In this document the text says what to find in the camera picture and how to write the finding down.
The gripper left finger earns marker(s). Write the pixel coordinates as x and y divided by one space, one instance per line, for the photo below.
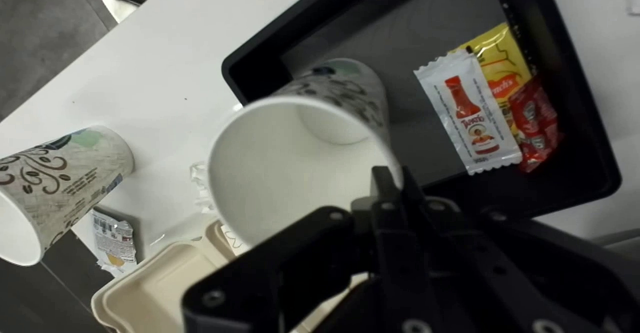
280 253

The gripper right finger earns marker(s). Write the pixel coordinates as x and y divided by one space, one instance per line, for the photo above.
525 263

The printed white paper cup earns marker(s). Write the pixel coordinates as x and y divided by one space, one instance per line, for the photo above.
60 183
280 173

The beige clamshell food container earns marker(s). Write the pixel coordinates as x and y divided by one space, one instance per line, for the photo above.
150 293

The clear plastic wrapper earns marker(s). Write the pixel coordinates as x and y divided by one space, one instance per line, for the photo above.
200 183

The red ketchup packet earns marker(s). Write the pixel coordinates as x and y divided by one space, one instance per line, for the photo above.
537 123

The black plastic tray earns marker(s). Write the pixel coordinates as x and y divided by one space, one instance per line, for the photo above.
580 123

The white hot sauce packet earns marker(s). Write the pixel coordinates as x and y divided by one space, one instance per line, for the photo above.
470 118

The silver white sauce packet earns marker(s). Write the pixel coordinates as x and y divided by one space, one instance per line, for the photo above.
114 240

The yellow mustard packet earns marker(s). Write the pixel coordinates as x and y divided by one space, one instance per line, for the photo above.
500 58

